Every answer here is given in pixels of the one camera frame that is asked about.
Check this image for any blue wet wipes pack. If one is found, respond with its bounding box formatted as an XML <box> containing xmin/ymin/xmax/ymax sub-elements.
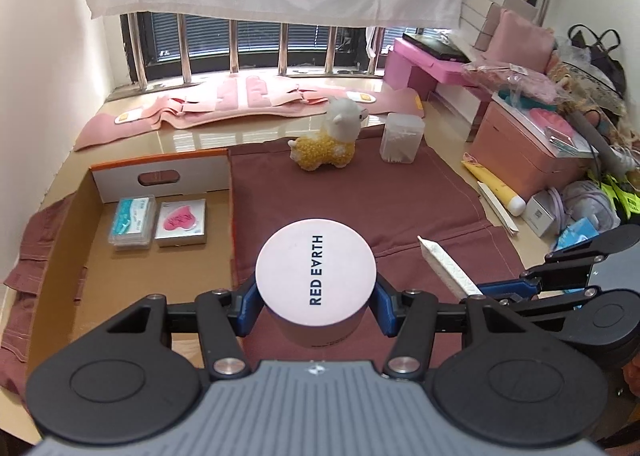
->
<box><xmin>555</xmin><ymin>218</ymin><xmax>601</xmax><ymax>252</ymax></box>

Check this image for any pink storage box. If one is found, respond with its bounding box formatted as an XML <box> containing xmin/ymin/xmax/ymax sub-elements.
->
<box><xmin>470</xmin><ymin>100</ymin><xmax>594</xmax><ymax>197</ymax></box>

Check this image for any pink fabric wrap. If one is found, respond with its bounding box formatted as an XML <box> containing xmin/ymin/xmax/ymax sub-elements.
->
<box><xmin>75</xmin><ymin>73</ymin><xmax>426</xmax><ymax>152</ymax></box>

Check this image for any purple cable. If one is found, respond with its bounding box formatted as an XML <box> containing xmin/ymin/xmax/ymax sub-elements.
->
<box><xmin>546</xmin><ymin>186</ymin><xmax>567</xmax><ymax>217</ymax></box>

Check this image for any black flat device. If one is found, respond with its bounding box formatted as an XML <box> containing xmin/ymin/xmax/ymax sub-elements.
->
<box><xmin>402</xmin><ymin>32</ymin><xmax>471</xmax><ymax>64</ymax></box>

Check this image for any white stick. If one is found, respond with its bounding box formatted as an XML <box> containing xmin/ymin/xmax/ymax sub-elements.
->
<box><xmin>475</xmin><ymin>181</ymin><xmax>521</xmax><ymax>237</ymax></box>
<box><xmin>417</xmin><ymin>236</ymin><xmax>484</xmax><ymax>298</ymax></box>

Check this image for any black handbag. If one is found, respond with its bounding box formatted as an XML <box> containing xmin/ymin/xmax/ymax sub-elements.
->
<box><xmin>566</xmin><ymin>24</ymin><xmax>629</xmax><ymax>97</ymax></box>

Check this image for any maroon cloth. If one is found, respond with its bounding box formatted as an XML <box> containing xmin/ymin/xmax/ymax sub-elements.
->
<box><xmin>0</xmin><ymin>127</ymin><xmax>527</xmax><ymax>393</ymax></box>

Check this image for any clear cotton swab box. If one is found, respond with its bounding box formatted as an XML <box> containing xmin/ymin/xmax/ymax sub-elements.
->
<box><xmin>379</xmin><ymin>112</ymin><xmax>426</xmax><ymax>165</ymax></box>

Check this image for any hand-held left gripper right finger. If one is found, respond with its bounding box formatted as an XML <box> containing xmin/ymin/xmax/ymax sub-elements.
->
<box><xmin>372</xmin><ymin>275</ymin><xmax>538</xmax><ymax>383</ymax></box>

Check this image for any alpaca plush toy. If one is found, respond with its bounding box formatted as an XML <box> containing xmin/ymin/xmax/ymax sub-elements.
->
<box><xmin>287</xmin><ymin>96</ymin><xmax>371</xmax><ymax>172</ymax></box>

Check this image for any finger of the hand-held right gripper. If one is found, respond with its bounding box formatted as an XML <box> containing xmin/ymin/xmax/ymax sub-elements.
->
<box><xmin>472</xmin><ymin>278</ymin><xmax>602</xmax><ymax>333</ymax></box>
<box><xmin>520</xmin><ymin>224</ymin><xmax>640</xmax><ymax>287</ymax></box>

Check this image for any beige desktop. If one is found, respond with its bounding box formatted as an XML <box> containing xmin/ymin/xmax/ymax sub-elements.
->
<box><xmin>30</xmin><ymin>70</ymin><xmax>640</xmax><ymax>287</ymax></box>

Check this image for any yellow white tube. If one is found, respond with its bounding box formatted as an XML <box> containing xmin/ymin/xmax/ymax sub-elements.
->
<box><xmin>461</xmin><ymin>153</ymin><xmax>526</xmax><ymax>217</ymax></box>

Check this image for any clear dental floss box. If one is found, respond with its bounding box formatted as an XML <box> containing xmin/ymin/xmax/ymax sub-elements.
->
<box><xmin>107</xmin><ymin>194</ymin><xmax>156</xmax><ymax>251</ymax></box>

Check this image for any plastic bag of pink clothes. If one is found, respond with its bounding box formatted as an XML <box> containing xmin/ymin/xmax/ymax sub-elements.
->
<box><xmin>460</xmin><ymin>60</ymin><xmax>559</xmax><ymax>105</ymax></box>

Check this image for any pink stool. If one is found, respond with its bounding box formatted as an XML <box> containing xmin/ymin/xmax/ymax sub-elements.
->
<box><xmin>384</xmin><ymin>37</ymin><xmax>497</xmax><ymax>143</ymax></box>

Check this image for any pink pillow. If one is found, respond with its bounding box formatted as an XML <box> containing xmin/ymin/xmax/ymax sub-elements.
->
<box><xmin>482</xmin><ymin>8</ymin><xmax>557</xmax><ymax>75</ymax></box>

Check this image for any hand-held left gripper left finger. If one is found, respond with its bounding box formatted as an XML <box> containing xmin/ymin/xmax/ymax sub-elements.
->
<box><xmin>102</xmin><ymin>275</ymin><xmax>262</xmax><ymax>383</ymax></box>

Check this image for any silver box pink heart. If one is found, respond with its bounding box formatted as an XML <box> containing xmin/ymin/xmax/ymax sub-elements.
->
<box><xmin>154</xmin><ymin>198</ymin><xmax>209</xmax><ymax>248</ymax></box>

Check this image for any neon yellow strap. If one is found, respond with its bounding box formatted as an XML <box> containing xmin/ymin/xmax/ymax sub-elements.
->
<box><xmin>587</xmin><ymin>170</ymin><xmax>640</xmax><ymax>223</ymax></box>

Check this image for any lace trimmed straw bag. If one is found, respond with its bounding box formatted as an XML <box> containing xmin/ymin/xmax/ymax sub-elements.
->
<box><xmin>549</xmin><ymin>50</ymin><xmax>627</xmax><ymax>117</ymax></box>

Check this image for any white round jar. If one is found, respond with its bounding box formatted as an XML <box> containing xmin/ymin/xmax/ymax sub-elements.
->
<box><xmin>254</xmin><ymin>218</ymin><xmax>377</xmax><ymax>350</ymax></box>

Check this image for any stack of beige boxes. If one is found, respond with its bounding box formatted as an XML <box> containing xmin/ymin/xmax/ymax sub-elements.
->
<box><xmin>460</xmin><ymin>0</ymin><xmax>542</xmax><ymax>52</ymax></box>

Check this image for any grey tube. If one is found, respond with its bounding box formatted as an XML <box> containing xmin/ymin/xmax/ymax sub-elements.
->
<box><xmin>570</xmin><ymin>110</ymin><xmax>627</xmax><ymax>173</ymax></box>

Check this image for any teal plastic item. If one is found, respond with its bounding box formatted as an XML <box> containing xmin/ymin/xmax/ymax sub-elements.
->
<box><xmin>497</xmin><ymin>88</ymin><xmax>557</xmax><ymax>112</ymax></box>

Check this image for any cardboard box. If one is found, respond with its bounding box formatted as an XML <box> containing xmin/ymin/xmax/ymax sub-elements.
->
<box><xmin>20</xmin><ymin>148</ymin><xmax>237</xmax><ymax>373</ymax></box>

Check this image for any small grey carton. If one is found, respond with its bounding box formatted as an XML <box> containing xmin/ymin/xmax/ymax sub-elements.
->
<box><xmin>525</xmin><ymin>191</ymin><xmax>564</xmax><ymax>237</ymax></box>

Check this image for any metal window grille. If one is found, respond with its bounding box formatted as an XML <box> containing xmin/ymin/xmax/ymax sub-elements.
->
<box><xmin>119</xmin><ymin>0</ymin><xmax>557</xmax><ymax>92</ymax></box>

